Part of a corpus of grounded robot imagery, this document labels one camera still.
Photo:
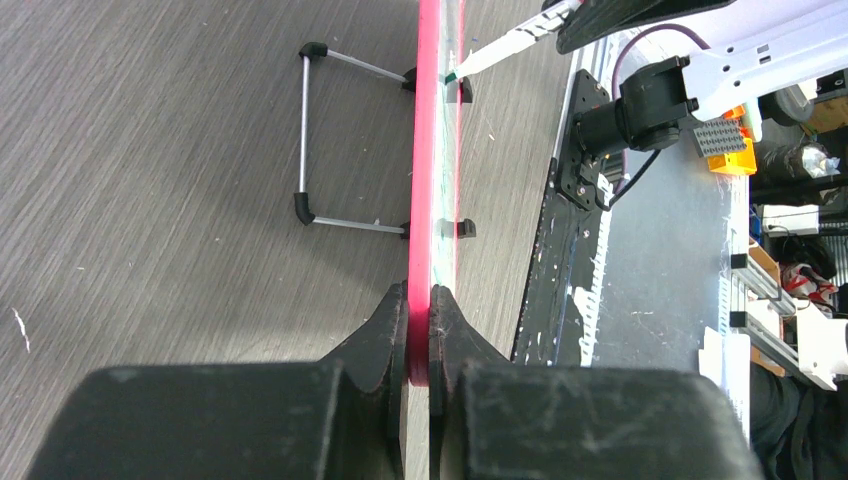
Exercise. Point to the right black whiteboard foot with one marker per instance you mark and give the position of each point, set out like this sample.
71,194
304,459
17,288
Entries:
464,89

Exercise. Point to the green whiteboard marker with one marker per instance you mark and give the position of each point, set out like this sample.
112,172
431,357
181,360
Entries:
550,20

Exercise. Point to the silver wire whiteboard stand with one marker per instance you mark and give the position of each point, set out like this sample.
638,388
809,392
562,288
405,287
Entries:
335,147

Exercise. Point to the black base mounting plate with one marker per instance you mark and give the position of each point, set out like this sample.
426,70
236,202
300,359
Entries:
550,324

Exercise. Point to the left black whiteboard foot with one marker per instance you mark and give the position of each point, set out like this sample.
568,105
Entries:
459,229

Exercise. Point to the slotted grey cable duct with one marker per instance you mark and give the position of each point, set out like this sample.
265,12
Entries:
607,52

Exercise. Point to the grey orange toy bricks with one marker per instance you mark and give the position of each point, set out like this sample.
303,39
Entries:
727,142

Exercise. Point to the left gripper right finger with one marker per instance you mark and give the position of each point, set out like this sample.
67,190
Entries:
493,419

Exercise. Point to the whiteboard with red frame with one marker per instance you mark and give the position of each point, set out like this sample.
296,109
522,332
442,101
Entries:
434,215

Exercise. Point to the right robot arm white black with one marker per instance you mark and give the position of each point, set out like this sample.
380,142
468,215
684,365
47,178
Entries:
772,45

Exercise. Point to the black whiteboard foot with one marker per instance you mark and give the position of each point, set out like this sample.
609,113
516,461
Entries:
459,229
464,89

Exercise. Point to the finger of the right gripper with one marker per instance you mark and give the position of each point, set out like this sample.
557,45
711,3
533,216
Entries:
595,19

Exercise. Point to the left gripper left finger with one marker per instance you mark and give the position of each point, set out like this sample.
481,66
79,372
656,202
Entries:
339,417

